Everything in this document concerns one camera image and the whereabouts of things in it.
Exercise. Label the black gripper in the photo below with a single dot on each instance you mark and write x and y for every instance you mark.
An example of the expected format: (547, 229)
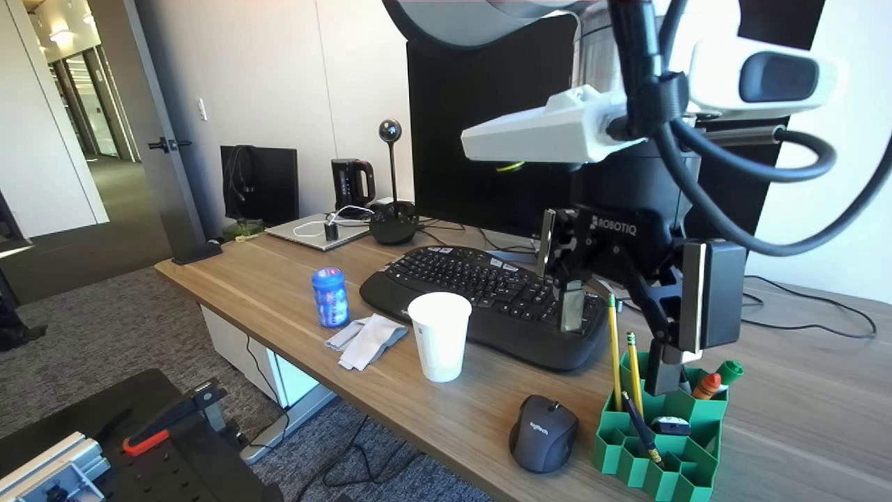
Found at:
(630, 246)

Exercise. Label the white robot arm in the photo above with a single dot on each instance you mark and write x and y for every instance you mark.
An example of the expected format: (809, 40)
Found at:
(539, 134)

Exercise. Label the long yellow pencil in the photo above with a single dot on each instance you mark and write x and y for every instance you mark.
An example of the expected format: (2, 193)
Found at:
(614, 359)

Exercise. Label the short yellow pencil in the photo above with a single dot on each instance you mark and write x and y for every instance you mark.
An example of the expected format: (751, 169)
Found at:
(635, 371)

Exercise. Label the white paper cup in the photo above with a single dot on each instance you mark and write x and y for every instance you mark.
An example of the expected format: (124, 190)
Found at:
(441, 339)

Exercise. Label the dark blue pen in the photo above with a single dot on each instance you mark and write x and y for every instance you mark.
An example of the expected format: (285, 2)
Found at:
(641, 431)

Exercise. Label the small orange green toy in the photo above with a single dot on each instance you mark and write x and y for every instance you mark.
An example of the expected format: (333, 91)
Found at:
(709, 387)

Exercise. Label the dark grey computer mouse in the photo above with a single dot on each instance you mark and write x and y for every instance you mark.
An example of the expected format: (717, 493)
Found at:
(543, 437)

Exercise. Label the green honeycomb pen holder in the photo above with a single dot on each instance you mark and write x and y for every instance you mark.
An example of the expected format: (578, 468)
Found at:
(656, 470)

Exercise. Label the black computer keyboard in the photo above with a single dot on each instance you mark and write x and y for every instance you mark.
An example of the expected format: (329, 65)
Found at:
(482, 296)

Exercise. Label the black computer monitor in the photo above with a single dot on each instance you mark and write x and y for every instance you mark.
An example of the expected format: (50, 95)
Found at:
(462, 190)

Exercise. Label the large white paper packet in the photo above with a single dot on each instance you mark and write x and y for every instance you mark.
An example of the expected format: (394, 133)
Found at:
(373, 341)

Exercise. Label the black webcam on stand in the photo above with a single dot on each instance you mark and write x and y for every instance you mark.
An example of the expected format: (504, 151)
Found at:
(394, 225)

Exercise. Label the small white paper packet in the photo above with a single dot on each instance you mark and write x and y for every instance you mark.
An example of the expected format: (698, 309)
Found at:
(341, 335)

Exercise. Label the blue gum container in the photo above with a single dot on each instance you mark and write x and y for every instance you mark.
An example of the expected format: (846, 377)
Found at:
(329, 299)

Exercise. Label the black electric kettle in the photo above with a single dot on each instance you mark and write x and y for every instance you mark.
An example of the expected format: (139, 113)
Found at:
(351, 186)

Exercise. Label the small black adapter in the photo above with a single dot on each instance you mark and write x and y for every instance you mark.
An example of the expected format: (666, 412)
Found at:
(329, 229)

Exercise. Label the silver closed laptop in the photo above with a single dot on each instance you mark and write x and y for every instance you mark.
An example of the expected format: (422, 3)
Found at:
(306, 235)

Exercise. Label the white desk foot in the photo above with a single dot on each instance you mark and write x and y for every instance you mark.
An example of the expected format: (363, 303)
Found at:
(287, 423)

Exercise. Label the white drawer cabinet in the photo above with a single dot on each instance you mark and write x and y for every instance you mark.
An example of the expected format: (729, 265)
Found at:
(252, 363)

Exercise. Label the black framed panel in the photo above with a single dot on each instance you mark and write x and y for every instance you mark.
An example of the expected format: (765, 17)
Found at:
(259, 186)

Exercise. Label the orange black clamp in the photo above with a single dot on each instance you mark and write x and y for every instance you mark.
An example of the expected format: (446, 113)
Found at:
(154, 437)

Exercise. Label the grey door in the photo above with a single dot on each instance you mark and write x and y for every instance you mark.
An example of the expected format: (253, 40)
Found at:
(156, 84)

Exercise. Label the aluminium extrusion bar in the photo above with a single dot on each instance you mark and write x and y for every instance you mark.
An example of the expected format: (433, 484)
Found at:
(44, 470)

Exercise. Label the black equipment stand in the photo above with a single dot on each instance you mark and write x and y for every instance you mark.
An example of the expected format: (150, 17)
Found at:
(12, 321)

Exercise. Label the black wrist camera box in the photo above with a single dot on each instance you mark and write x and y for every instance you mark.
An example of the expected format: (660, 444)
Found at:
(719, 293)

